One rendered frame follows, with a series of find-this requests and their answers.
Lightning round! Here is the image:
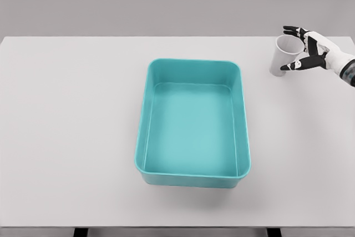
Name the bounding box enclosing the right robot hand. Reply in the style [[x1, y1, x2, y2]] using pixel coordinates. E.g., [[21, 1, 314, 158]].
[[280, 25, 338, 72]]

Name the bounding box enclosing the teal plastic basket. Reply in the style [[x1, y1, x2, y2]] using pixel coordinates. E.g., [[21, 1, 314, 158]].
[[134, 58, 252, 189]]

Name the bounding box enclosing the white paper cup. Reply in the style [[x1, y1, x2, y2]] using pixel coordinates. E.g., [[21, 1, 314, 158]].
[[269, 34, 304, 78]]

